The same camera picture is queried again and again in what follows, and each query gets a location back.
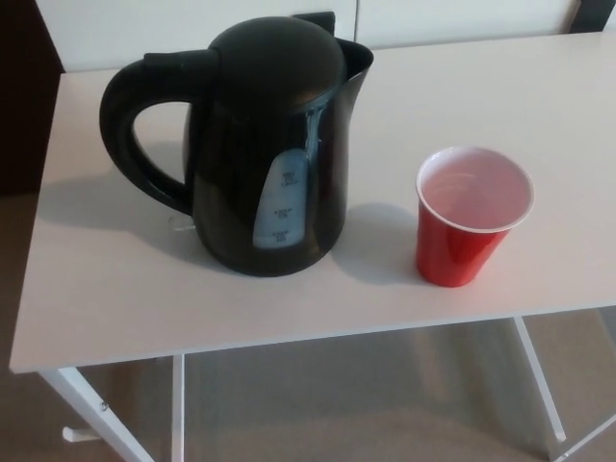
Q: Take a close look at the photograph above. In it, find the black electric kettle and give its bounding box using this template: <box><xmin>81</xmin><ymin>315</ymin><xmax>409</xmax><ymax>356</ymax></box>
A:
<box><xmin>98</xmin><ymin>21</ymin><xmax>376</xmax><ymax>280</ymax></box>

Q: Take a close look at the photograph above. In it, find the red plastic cup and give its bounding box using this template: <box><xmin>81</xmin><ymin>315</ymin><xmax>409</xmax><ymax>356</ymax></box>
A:
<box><xmin>414</xmin><ymin>145</ymin><xmax>536</xmax><ymax>290</ymax></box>

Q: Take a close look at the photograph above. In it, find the dark brown wooden panel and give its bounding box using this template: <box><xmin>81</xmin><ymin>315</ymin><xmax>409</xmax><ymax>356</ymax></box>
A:
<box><xmin>0</xmin><ymin>0</ymin><xmax>64</xmax><ymax>194</ymax></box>

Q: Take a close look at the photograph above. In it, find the black cabinet handle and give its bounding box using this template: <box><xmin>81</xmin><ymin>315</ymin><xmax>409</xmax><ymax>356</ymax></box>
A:
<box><xmin>292</xmin><ymin>11</ymin><xmax>336</xmax><ymax>39</ymax></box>
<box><xmin>574</xmin><ymin>0</ymin><xmax>608</xmax><ymax>35</ymax></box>

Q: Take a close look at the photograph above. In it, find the white table leg frame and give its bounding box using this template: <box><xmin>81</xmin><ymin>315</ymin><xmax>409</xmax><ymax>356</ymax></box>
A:
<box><xmin>511</xmin><ymin>312</ymin><xmax>616</xmax><ymax>462</ymax></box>
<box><xmin>39</xmin><ymin>354</ymin><xmax>188</xmax><ymax>462</ymax></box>

